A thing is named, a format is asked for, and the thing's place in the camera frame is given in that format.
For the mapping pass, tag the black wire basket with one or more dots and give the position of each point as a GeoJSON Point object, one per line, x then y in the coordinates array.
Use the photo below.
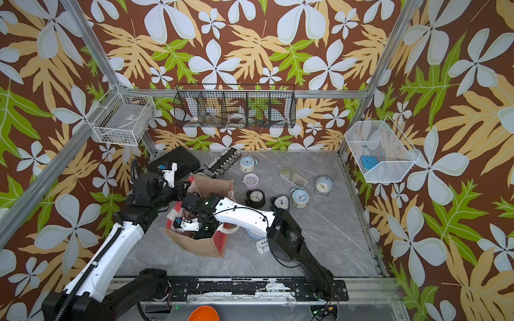
{"type": "Point", "coordinates": [235, 105]}

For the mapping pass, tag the socket set on black rail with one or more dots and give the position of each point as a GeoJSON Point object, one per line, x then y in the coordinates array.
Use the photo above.
{"type": "Point", "coordinates": [220, 164]}

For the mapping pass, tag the light blue twin-bell alarm clock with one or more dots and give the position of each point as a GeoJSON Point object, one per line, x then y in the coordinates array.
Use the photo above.
{"type": "Point", "coordinates": [299, 198]}

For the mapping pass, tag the black twin-bell alarm clock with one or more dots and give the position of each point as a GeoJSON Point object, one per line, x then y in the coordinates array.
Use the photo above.
{"type": "Point", "coordinates": [255, 199]}

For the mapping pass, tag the orange bowl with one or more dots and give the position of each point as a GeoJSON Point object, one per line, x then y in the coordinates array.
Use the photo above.
{"type": "Point", "coordinates": [204, 313]}

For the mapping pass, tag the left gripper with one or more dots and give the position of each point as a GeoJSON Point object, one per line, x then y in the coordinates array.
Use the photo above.
{"type": "Point", "coordinates": [179, 186]}

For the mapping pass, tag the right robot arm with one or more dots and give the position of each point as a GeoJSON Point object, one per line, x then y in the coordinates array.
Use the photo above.
{"type": "Point", "coordinates": [284, 234]}

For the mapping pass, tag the cream and blue alarm clock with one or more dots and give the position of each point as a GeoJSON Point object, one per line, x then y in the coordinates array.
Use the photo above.
{"type": "Point", "coordinates": [248, 164]}

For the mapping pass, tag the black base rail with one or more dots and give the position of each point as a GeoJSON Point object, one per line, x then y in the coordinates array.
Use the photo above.
{"type": "Point", "coordinates": [260, 290]}

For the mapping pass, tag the grey round globe clock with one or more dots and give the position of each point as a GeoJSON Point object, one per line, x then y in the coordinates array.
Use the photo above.
{"type": "Point", "coordinates": [323, 186]}

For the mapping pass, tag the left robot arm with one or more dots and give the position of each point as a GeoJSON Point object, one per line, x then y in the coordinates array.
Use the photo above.
{"type": "Point", "coordinates": [86, 297]}

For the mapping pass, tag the canvas bag with red sides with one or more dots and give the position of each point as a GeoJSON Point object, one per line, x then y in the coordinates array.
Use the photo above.
{"type": "Point", "coordinates": [215, 246]}

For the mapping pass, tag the white wire basket right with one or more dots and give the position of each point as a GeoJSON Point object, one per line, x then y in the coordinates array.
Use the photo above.
{"type": "Point", "coordinates": [385, 140]}

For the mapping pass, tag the mirror digital clock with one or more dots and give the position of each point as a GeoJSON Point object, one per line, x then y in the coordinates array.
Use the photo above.
{"type": "Point", "coordinates": [292, 176]}

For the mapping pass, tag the blue square alarm clock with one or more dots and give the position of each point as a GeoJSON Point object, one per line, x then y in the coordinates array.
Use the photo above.
{"type": "Point", "coordinates": [255, 237]}

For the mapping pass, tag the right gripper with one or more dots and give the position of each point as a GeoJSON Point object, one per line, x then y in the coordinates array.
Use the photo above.
{"type": "Point", "coordinates": [197, 235]}

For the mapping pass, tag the lilac round alarm clock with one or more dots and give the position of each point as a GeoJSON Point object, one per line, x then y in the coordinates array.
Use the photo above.
{"type": "Point", "coordinates": [251, 181]}

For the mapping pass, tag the small white digital clock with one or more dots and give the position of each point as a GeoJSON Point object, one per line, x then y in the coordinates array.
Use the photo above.
{"type": "Point", "coordinates": [262, 246]}

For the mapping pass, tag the white wire basket left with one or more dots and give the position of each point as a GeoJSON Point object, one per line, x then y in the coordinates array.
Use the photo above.
{"type": "Point", "coordinates": [121, 117]}

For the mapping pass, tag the dark green alarm clock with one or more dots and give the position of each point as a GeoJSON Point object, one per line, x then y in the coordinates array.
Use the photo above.
{"type": "Point", "coordinates": [280, 202]}

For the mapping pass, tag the white wire basket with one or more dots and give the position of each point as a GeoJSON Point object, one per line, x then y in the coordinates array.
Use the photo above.
{"type": "Point", "coordinates": [385, 140]}
{"type": "Point", "coordinates": [121, 117]}

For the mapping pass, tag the blue object in basket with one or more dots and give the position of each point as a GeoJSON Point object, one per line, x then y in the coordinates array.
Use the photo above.
{"type": "Point", "coordinates": [369, 162]}

